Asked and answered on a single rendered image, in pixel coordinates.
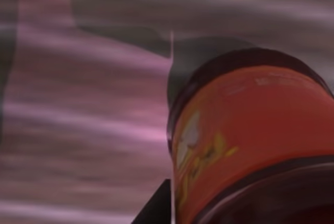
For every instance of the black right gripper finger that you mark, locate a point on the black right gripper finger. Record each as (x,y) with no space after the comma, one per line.
(156,205)

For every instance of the red labelled can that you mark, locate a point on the red labelled can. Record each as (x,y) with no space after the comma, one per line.
(250,130)

